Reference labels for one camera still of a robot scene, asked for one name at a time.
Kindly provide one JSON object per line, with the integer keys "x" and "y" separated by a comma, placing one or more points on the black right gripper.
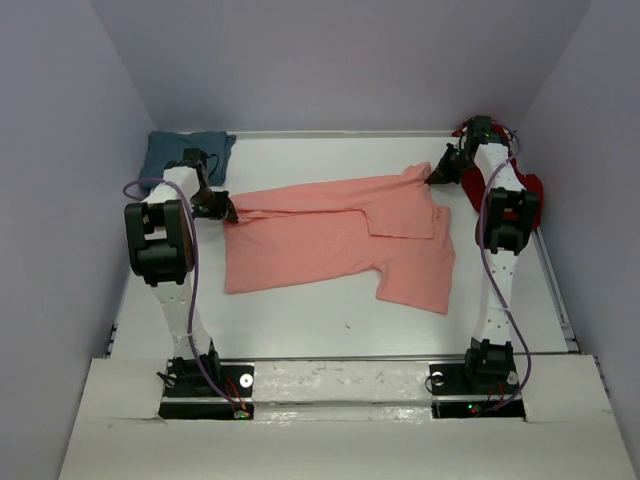
{"x": 443, "y": 173}

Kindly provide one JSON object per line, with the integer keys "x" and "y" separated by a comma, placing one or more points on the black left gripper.
{"x": 220, "y": 211}

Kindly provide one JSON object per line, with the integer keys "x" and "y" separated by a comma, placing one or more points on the pink t-shirt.
{"x": 314, "y": 232}

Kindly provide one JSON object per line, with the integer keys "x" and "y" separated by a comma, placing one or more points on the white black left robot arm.
{"x": 163, "y": 251}

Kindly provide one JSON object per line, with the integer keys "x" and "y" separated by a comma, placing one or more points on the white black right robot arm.
{"x": 498, "y": 355}

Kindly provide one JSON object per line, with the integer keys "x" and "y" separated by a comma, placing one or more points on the folded teal t-shirt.
{"x": 167, "y": 147}

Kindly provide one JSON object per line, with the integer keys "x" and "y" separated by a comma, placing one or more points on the white table edge rail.
{"x": 323, "y": 134}

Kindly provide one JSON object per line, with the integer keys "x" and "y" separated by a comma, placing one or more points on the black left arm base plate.
{"x": 193, "y": 398}

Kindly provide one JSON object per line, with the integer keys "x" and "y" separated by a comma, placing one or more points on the aluminium front rail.
{"x": 331, "y": 358}

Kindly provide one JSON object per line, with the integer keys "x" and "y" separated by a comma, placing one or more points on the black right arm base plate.
{"x": 456, "y": 397}

